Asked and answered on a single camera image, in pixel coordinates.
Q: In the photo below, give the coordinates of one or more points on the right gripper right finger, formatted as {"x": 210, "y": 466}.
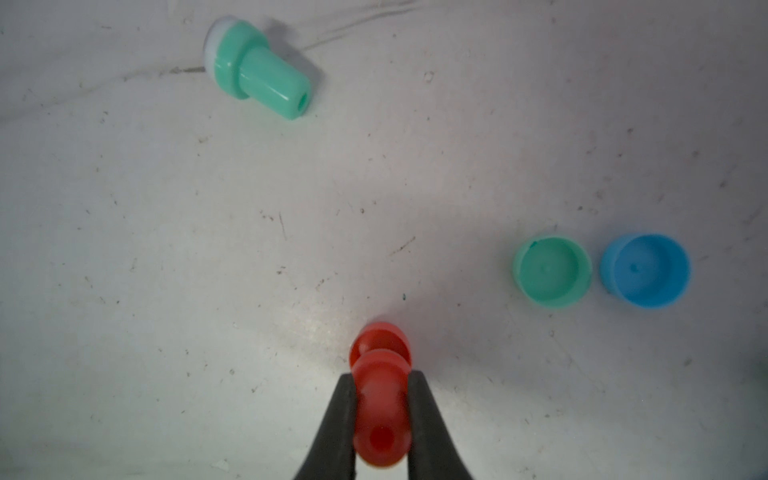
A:
{"x": 432, "y": 455}

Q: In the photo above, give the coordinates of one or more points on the red stamp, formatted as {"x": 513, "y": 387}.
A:
{"x": 380, "y": 362}

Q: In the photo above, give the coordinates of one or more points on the green stamp far left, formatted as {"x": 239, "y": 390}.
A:
{"x": 238, "y": 57}

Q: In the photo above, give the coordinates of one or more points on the green cap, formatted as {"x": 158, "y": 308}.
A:
{"x": 552, "y": 271}

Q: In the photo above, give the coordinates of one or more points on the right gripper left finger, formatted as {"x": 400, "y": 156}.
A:
{"x": 332, "y": 454}

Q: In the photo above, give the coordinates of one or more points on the blue cap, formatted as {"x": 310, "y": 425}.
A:
{"x": 647, "y": 270}

